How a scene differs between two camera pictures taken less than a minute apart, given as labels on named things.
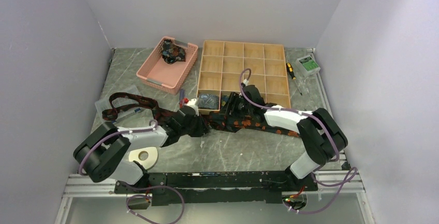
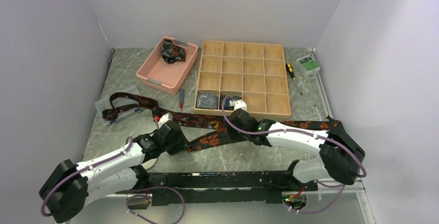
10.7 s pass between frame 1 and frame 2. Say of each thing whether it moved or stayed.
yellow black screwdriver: stayed
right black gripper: moved
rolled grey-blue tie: stayed
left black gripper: moved
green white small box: stayed
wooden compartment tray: stayed
